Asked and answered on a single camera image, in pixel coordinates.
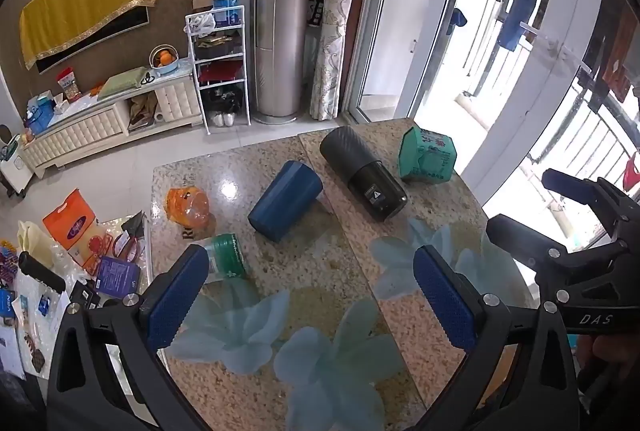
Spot person's right hand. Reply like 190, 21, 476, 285
575, 332, 640, 394

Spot green and white cup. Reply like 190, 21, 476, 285
199, 233, 249, 284

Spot white metal rack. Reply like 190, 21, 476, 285
185, 4, 252, 134

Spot green hexagonal paper cup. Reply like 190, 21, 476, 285
398, 125, 459, 185

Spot silver tower air conditioner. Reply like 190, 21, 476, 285
251, 0, 317, 126

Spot balcony railing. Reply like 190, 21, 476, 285
465, 18, 640, 252

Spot black curved television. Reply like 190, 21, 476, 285
33, 6, 151, 74

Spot orange paper bag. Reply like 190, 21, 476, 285
42, 189, 117, 276

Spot white plastic bag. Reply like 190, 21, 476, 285
183, 12, 217, 38

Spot red scissors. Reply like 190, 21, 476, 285
113, 231, 147, 268

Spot blue box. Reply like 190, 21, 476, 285
25, 94, 57, 136

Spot pale yellow cloth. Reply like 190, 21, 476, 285
16, 220, 56, 268

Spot hanging dark clothes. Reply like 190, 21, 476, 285
577, 0, 640, 104

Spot blue and white packet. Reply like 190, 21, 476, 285
212, 0, 242, 28

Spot green cushion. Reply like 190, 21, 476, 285
96, 66, 149, 100

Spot red snack packet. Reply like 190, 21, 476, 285
56, 67, 83, 102

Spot orange plastic cup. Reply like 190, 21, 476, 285
165, 187, 210, 228

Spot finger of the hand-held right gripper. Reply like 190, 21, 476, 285
542, 168, 640, 242
485, 213, 628, 284

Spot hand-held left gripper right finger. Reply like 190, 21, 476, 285
413, 245, 581, 431

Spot yellow cloth covered tv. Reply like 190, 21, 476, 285
19, 0, 158, 70

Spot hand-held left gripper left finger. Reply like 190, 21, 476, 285
46, 244, 211, 431

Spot fruit bowl with oranges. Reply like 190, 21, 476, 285
148, 44, 180, 77

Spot white small appliance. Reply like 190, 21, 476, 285
0, 125, 28, 199

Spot purple packet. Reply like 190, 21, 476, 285
95, 256, 142, 298

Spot patterned curtain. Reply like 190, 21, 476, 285
308, 0, 379, 122

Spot hanging red cloth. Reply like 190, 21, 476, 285
622, 151, 640, 202

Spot dark blue cup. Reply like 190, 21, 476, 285
247, 160, 324, 243

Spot white television cabinet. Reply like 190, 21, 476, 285
21, 59, 205, 179

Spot black cylindrical handle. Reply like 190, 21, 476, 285
18, 252, 67, 294

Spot black cylindrical cup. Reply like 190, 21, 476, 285
319, 127, 408, 223

